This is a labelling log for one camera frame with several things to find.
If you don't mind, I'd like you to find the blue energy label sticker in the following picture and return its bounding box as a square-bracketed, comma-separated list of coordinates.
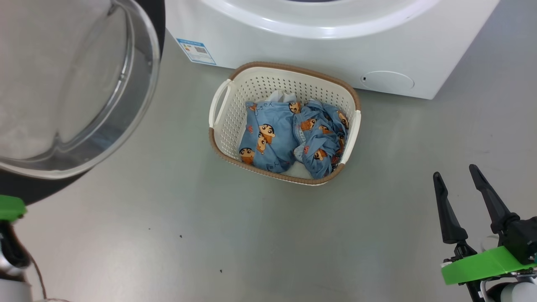
[176, 38, 217, 65]

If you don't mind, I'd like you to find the washing machine glass door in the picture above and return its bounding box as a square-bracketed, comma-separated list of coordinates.
[0, 0, 166, 206]

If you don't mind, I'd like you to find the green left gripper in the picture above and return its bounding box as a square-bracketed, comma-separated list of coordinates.
[0, 195, 32, 269]

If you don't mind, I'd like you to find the cream perforated laundry basket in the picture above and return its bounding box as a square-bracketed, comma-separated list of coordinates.
[209, 62, 362, 186]

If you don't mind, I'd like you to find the white front-load washing machine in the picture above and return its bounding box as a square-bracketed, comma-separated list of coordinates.
[165, 0, 501, 100]

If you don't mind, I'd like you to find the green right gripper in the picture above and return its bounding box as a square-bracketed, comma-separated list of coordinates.
[433, 164, 537, 286]

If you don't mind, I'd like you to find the blue cartoon print garment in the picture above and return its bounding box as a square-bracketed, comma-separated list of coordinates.
[292, 100, 349, 180]
[238, 101, 299, 173]

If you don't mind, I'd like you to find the thin left arm cable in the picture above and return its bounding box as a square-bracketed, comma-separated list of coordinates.
[29, 252, 72, 302]

